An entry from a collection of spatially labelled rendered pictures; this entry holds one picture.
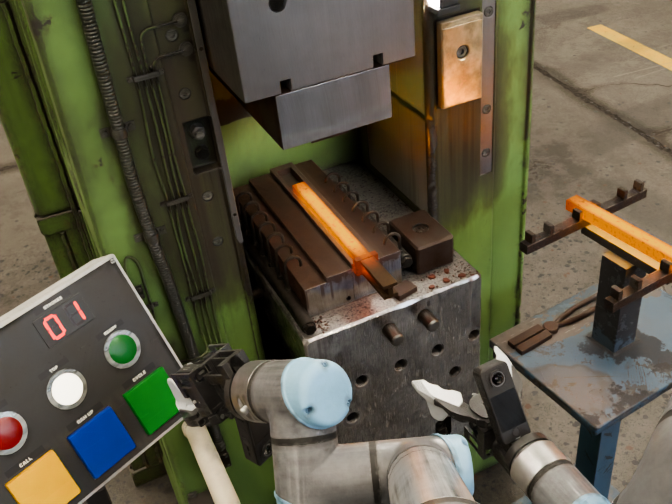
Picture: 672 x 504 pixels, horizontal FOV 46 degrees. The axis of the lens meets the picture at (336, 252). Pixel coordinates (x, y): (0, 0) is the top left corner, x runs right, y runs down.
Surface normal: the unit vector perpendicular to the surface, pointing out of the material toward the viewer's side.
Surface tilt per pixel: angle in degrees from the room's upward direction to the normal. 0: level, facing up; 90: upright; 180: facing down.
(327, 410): 60
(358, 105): 90
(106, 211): 90
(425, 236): 0
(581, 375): 0
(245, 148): 90
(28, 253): 0
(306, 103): 90
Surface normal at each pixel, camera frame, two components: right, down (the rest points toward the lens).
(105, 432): 0.61, -0.13
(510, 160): 0.42, 0.50
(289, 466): -0.45, -0.04
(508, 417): 0.26, 0.01
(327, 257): -0.10, -0.80
